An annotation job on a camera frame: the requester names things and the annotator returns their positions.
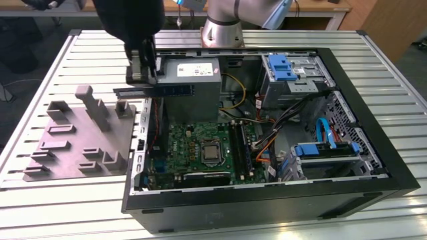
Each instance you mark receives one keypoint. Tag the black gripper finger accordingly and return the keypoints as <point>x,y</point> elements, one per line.
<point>149,65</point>

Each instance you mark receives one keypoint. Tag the black RAM slot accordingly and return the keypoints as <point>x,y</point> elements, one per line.
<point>236,150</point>

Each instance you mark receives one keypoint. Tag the grey power supply unit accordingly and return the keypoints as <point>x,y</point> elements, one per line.
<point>189,110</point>

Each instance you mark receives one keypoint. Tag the black object with silver knob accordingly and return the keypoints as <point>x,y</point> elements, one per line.
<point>40,3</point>

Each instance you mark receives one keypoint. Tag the green motherboard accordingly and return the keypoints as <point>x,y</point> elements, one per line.
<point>181,140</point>

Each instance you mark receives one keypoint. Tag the black office chair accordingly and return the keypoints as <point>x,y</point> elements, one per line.
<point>20,45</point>

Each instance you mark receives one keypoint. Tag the grey parts rack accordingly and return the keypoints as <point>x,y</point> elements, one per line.
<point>89,140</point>

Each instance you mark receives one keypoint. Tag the CPU socket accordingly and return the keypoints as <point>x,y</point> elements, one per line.
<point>213,142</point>

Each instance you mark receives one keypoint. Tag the blue drive bay latch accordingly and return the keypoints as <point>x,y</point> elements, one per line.
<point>280,67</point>

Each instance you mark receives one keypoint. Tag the silver CPU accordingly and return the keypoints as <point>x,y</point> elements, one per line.
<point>209,153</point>

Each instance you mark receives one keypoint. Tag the silver drive cage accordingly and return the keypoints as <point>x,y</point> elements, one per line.
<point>300,90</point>

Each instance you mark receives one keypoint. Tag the black graphics card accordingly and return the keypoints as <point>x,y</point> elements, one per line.
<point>207,178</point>

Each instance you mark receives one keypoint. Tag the wooden desk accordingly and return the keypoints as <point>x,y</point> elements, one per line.
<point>316,6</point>

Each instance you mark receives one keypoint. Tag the hard disk in blue carrier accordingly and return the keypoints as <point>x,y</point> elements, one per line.
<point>304,150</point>

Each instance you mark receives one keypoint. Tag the black PC case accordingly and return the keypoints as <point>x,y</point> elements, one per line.
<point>233,212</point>

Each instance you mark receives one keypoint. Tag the wooden cabinet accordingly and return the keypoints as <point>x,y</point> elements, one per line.
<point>393,25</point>

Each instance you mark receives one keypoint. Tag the small grey camera mount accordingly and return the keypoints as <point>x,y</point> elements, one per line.
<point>133,65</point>

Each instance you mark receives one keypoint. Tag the light grey wrist camera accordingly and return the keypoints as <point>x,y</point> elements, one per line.
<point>193,4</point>

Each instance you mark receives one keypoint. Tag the silver disk bay frame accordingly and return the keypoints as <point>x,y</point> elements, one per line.
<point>333,160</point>

